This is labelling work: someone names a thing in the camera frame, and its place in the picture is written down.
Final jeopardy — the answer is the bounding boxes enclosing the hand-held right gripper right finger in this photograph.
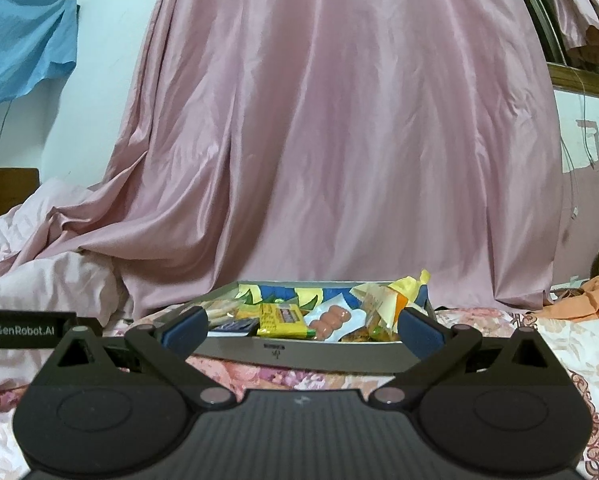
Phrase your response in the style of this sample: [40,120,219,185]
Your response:
[369,305,563,408]

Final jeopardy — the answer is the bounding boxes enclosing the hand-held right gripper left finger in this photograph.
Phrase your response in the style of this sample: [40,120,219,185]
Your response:
[46,305,235,408]

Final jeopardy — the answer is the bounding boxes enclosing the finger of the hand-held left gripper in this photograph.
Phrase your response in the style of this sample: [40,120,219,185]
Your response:
[76,316,104,339]

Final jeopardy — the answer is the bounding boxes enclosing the cream and orange snack packet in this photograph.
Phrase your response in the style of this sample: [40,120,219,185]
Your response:
[354,270,433,336]

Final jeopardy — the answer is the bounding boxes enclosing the red-orange snack packet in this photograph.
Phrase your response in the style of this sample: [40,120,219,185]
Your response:
[343,324,401,344]

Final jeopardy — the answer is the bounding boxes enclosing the dark blue snack packet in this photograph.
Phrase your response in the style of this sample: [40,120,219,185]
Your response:
[213,317,260,337]

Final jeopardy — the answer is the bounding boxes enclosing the packet of brown buns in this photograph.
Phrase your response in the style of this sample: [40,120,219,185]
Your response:
[304,295,366,343]

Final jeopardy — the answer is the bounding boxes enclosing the yellow snack packet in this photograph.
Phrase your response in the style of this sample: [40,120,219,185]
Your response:
[256,302,317,338]

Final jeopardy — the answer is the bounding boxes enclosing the grey cardboard box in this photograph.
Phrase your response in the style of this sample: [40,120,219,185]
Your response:
[166,280,437,375]

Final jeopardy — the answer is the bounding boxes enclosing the pale pink duvet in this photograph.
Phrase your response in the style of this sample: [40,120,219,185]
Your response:
[0,177,130,358]

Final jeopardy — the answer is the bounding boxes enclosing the wooden headboard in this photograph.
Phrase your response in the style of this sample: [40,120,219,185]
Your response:
[0,167,40,228]

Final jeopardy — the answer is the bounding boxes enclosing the floral bedsheet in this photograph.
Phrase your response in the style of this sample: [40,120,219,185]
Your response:
[0,305,599,480]

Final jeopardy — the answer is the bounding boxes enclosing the orange cloth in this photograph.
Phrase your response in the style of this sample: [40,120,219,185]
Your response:
[527,267,599,321]

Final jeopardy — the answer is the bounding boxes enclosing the blue cloth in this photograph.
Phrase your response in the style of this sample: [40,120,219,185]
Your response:
[0,0,80,113]

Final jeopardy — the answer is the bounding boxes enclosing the black cable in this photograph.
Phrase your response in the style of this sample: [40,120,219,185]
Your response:
[0,97,14,171]

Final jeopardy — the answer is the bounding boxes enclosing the white cables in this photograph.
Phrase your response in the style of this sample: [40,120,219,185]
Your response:
[559,67,599,221]

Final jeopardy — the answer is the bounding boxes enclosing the wooden window rail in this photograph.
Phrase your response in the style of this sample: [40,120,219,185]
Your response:
[547,60,599,96]

